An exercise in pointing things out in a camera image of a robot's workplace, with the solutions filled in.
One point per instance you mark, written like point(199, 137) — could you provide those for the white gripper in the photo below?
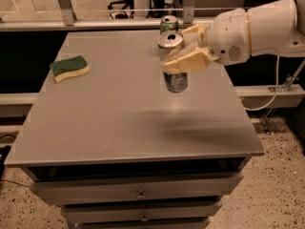
point(227, 37)

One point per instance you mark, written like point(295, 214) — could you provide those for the silver blue redbull can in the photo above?
point(170, 44)

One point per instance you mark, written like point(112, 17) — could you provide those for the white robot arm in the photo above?
point(276, 28)

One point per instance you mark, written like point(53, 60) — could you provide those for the green soda can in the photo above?
point(169, 23)

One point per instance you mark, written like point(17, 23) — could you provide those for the black office chair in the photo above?
point(127, 10)

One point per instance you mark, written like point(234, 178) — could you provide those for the grey drawer cabinet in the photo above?
point(119, 120)

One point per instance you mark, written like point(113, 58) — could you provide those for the green yellow sponge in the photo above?
point(68, 68)

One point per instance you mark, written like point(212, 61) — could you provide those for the middle grey drawer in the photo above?
point(142, 212)

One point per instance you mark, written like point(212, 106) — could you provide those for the grey drawer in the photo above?
point(135, 188)
point(142, 212)

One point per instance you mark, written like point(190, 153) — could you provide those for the top grey drawer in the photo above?
point(135, 188)

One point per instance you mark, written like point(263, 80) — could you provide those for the metal railing frame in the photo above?
point(68, 15)

